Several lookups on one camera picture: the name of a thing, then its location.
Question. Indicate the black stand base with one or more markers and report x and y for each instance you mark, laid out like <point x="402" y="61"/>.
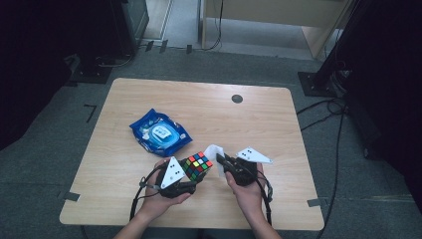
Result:
<point x="89" y="74"/>

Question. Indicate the dark curtain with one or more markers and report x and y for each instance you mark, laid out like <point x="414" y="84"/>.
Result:
<point x="26" y="66"/>
<point x="391" y="83"/>

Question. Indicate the colourful puzzle cube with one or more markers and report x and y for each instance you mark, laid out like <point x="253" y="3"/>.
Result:
<point x="197" y="166"/>

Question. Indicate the black metal stand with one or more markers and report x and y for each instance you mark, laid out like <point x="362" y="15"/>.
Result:
<point x="318" y="84"/>

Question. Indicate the person's left hand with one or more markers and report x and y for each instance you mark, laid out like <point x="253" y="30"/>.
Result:
<point x="156" y="205"/>

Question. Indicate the person's right hand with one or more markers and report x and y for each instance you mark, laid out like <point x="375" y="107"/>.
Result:
<point x="249" y="199"/>

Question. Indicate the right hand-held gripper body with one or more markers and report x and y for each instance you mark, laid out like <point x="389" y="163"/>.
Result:
<point x="244" y="172"/>

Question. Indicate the dark round table grommet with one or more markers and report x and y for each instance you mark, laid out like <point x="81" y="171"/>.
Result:
<point x="237" y="98"/>

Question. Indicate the person's dark clothing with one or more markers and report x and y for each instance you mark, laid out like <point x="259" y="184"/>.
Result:
<point x="199" y="234"/>

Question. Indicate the white wet wipe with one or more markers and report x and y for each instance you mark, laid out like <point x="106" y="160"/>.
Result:
<point x="212" y="151"/>

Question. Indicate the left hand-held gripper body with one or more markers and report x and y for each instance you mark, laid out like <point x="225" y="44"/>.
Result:
<point x="172" y="176"/>

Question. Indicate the blue wet wipes packet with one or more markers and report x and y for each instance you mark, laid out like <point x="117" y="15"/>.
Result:
<point x="159" y="132"/>

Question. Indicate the dark glass cabinet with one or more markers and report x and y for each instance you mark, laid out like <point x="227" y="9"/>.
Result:
<point x="132" y="20"/>

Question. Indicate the light wooden cabinet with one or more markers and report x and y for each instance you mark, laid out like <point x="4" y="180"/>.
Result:
<point x="282" y="13"/>

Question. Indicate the black floor tape strip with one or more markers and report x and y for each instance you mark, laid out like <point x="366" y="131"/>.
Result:
<point x="189" y="49"/>
<point x="163" y="46"/>
<point x="149" y="46"/>

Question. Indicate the grey tape piece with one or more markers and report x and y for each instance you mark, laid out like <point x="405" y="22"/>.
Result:
<point x="316" y="202"/>
<point x="71" y="196"/>

